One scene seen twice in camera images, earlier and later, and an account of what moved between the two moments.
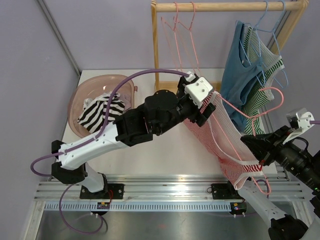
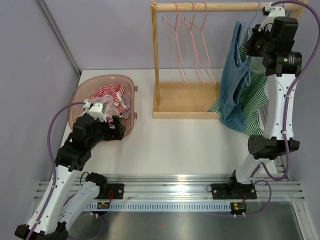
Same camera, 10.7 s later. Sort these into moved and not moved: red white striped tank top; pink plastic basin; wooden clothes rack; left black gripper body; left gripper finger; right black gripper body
Moved: left black gripper body; red white striped tank top; right black gripper body; left gripper finger
Not moved: wooden clothes rack; pink plastic basin
